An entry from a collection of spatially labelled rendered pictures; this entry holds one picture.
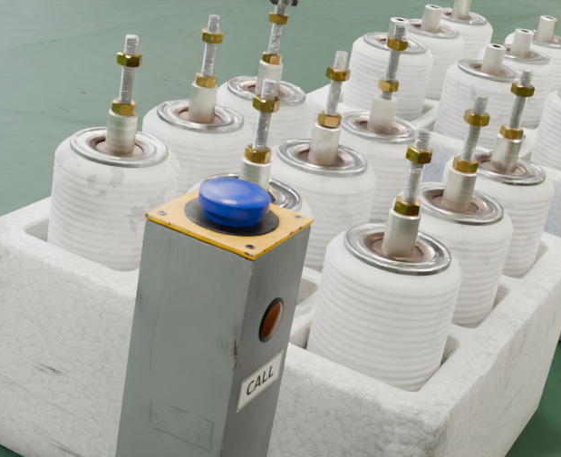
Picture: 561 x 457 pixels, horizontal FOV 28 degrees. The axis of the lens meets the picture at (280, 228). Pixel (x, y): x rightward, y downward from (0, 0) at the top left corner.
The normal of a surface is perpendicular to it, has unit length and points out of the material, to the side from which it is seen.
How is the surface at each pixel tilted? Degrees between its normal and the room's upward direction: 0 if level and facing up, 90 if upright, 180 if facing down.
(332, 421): 90
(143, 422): 90
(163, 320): 90
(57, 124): 0
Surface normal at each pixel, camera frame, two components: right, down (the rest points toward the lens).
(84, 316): -0.47, 0.29
